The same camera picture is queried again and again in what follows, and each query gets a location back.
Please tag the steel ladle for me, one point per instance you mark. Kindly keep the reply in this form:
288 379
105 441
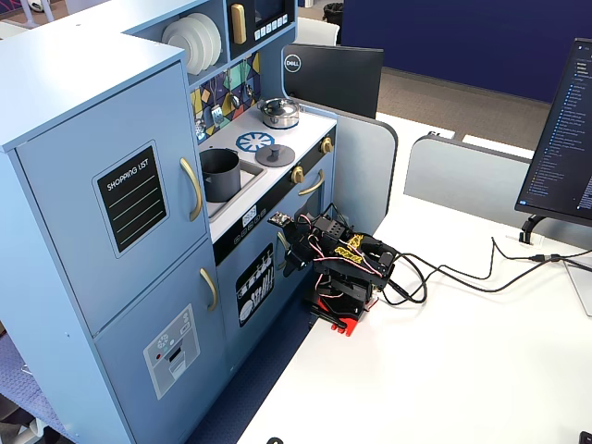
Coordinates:
235 102

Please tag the shiny steel pot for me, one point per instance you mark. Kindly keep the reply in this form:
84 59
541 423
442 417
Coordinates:
277 121

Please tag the blue fridge door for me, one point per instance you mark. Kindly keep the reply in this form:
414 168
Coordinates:
69 194

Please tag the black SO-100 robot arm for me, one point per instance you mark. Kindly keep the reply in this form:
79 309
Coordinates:
372 247

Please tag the gray toy sink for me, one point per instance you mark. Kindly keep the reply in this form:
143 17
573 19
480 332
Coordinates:
250 176

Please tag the steel pot lid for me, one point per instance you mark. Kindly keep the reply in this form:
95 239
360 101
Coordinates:
277 106

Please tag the gray ice dispenser panel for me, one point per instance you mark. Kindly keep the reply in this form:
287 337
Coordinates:
171 353

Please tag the black trash bin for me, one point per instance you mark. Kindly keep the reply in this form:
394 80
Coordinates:
333 13

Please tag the black shopping list board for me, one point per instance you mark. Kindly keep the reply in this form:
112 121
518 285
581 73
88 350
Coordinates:
131 199

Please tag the steel skimmer spoon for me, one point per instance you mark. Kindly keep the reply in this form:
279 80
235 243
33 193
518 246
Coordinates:
200 129

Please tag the blue freezer door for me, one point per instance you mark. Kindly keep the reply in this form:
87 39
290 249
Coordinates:
139 314

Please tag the blue toy kitchen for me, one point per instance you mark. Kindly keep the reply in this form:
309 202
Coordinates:
69 92

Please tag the gold stove knob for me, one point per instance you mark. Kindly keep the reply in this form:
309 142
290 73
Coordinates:
297 174
327 145

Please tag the monitor with lit screen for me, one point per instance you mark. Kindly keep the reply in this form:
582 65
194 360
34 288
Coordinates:
562 134

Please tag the white plate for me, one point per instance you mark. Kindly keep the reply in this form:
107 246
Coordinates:
178 46
216 34
204 39

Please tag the gray pot lid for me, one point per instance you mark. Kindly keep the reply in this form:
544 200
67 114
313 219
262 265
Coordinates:
275 155

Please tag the gray desk divider panel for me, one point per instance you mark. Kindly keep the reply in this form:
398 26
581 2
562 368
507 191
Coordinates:
462 180
365 171

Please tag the steel slotted spatula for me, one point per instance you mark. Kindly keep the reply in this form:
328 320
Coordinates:
216 115

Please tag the black dishwasher sticker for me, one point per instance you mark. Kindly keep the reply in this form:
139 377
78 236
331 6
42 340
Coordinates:
254 287

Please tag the blue oven door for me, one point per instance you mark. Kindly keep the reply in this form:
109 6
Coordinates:
326 208

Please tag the gray cooking pot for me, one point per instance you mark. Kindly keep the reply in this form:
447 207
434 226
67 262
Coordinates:
222 178

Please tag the black Dell monitor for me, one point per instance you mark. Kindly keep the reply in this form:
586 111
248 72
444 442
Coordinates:
337 78

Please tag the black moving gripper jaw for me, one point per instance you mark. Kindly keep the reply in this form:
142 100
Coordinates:
303 259

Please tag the black toy microwave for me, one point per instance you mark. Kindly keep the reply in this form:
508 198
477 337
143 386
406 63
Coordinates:
266 14

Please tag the red and black arm base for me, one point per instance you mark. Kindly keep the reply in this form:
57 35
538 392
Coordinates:
344 326

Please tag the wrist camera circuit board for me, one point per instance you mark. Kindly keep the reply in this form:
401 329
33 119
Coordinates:
280 218

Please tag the gray monitor base plate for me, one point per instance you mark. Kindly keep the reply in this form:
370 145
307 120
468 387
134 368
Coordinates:
583 287

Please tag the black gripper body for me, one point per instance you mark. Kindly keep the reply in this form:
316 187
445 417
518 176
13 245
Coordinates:
293 252

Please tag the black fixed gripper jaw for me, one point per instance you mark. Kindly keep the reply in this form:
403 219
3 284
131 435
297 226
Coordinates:
289 266

